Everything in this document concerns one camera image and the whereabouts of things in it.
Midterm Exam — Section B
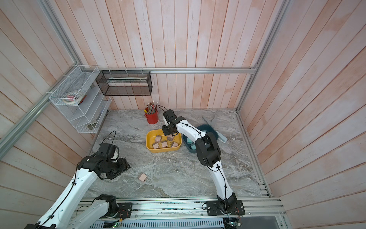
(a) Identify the yellow plastic tray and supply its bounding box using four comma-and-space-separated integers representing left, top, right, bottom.
146, 129, 182, 153

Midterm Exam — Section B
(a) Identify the pink plug bottom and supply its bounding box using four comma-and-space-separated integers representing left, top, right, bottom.
138, 173, 147, 182

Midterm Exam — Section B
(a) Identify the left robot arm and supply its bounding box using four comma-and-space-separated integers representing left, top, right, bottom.
26, 143, 130, 229

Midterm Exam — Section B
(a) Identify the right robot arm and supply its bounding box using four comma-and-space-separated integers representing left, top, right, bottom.
162, 109, 237, 213

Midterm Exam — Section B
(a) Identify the red pencil cup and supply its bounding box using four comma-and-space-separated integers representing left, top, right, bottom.
144, 101, 158, 125

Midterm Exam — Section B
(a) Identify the dark teal plastic tray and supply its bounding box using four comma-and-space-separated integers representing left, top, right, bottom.
183, 124, 218, 154

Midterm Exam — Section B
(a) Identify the grey plastic clip tool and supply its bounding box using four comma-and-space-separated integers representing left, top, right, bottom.
202, 116, 216, 129

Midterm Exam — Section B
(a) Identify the tape roll on shelf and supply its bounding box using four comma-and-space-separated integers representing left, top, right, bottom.
62, 91, 83, 105

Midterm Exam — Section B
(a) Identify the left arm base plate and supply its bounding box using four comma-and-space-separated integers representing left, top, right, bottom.
106, 202, 132, 219

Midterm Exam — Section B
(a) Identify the white wire wall shelf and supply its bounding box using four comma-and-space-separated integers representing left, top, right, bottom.
49, 65, 112, 134

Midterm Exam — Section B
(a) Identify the black mesh wall basket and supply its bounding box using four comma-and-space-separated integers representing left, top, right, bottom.
96, 70, 153, 96

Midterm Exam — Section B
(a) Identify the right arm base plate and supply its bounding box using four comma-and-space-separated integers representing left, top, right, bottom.
206, 200, 246, 216

